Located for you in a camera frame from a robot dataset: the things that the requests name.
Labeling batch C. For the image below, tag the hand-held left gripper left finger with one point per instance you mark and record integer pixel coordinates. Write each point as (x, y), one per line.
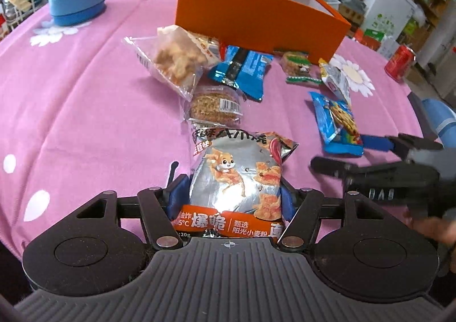
(178, 197)

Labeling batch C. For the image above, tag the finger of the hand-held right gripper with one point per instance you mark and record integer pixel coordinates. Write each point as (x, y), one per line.
(327, 166)
(377, 143)

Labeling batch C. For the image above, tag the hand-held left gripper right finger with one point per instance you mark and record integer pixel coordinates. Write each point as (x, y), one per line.
(288, 199)

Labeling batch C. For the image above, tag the silver snack bag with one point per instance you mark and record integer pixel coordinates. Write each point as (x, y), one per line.
(235, 183)

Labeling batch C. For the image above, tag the clear fried snack bag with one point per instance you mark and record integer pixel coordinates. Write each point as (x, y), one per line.
(174, 56)

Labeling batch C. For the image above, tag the orange cardboard box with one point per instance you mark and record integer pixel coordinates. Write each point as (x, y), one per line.
(249, 12)

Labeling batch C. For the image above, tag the person's right hand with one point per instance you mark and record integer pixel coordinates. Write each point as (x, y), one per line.
(436, 231)

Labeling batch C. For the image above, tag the blue cookie packet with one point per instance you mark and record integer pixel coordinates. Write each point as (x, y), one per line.
(338, 122)

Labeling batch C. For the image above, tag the black long box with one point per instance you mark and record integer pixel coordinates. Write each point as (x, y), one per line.
(415, 102)

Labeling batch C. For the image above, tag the blue chair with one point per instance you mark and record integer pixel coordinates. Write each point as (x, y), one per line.
(440, 118)

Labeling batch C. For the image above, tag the white yellow snack packet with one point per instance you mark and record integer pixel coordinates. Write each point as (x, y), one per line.
(335, 81)

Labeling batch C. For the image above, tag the red soda can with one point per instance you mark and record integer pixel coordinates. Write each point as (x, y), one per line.
(400, 61)

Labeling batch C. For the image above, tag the round biscuit packet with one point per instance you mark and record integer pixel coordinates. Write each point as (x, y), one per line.
(213, 106)

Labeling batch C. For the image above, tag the green snack packet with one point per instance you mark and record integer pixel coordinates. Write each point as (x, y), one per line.
(297, 65)

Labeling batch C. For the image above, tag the pink floral tablecloth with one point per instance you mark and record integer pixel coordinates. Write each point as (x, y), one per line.
(89, 111)

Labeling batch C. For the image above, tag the blue snack packet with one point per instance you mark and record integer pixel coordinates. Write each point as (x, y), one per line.
(245, 70)

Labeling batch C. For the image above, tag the white freezer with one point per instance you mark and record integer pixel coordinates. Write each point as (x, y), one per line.
(388, 12)

